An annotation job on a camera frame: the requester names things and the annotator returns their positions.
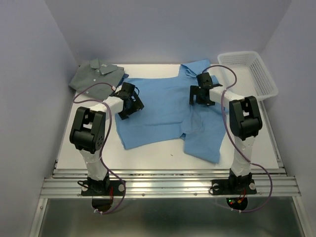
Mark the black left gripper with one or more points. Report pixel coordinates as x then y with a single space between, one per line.
137 105

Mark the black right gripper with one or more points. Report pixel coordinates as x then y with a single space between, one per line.
195 90

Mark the light blue long sleeve shirt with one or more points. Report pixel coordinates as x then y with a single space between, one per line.
167 115

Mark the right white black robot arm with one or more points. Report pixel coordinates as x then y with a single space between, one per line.
244 124

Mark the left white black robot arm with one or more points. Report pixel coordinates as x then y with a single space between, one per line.
90 131

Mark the folded blue plaid shirt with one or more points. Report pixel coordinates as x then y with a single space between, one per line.
125 76

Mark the folded grey button shirt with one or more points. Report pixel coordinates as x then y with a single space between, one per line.
95 77

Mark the white plastic mesh basket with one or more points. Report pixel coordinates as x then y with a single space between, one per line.
252 76

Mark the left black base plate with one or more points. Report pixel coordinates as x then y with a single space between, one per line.
91 188

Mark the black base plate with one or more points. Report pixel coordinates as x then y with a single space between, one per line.
91 188
223 187

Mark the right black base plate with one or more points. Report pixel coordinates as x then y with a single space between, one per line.
223 187

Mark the aluminium mounting rail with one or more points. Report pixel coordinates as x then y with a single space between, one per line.
168 183

